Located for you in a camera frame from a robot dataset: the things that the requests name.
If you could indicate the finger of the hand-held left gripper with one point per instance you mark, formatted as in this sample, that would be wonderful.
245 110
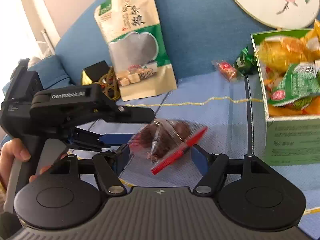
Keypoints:
135 116
115 138

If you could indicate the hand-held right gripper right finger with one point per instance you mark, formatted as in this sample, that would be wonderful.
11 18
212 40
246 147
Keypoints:
200 158

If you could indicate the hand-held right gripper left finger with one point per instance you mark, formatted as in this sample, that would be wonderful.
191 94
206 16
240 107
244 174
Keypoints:
123 155

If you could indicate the clear dates bag red zip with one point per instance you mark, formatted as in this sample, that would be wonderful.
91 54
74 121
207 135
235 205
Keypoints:
172 130

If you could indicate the green cardboard box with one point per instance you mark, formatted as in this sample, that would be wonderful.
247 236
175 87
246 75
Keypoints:
292 140

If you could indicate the orange snack packet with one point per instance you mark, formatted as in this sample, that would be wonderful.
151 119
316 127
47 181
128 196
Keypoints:
282 110

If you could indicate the green snack packet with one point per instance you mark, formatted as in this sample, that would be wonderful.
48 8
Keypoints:
295 85

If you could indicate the yellow snack bag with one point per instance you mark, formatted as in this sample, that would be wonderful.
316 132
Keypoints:
280 52

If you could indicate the person's left hand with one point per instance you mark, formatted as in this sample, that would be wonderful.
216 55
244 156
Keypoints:
12 152

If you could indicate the blue cushion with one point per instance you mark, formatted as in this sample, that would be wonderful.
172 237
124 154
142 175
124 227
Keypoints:
52 67

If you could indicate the black and gold box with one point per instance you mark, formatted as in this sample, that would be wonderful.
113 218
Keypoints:
97 70

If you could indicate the beige green grain pouch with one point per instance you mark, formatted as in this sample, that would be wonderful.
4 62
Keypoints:
130 42

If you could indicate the small red wrapped candy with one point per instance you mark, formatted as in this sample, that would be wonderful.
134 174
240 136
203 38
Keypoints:
227 70

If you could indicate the blue sofa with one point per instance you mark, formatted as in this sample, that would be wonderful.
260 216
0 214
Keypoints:
195 30

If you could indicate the dark green foil candy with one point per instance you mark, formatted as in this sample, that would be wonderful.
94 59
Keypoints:
246 60

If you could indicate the round floral fan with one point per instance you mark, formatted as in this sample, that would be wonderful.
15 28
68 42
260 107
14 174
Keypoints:
262 5

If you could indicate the white metal rail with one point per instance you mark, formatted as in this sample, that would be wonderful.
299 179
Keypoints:
47 42

